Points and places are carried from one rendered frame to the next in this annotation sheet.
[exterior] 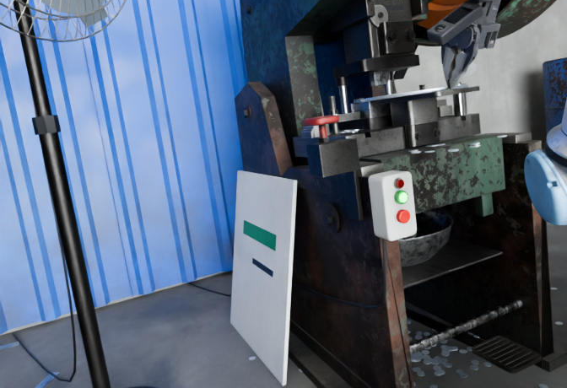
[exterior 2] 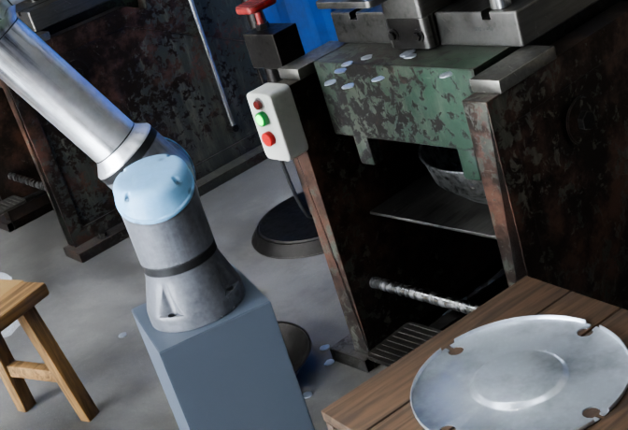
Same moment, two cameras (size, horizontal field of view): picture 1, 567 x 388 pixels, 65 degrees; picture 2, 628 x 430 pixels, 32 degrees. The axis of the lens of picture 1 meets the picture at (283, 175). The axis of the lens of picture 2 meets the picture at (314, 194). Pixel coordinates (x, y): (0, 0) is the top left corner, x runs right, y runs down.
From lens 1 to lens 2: 2.21 m
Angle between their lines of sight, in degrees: 77
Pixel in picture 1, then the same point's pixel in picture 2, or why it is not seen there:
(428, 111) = (402, 3)
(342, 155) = (264, 50)
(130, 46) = not seen: outside the picture
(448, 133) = (463, 35)
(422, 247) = (444, 182)
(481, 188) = (450, 138)
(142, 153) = not seen: outside the picture
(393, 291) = (316, 209)
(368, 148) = (356, 33)
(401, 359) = (339, 281)
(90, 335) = not seen: hidden behind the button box
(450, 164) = (398, 91)
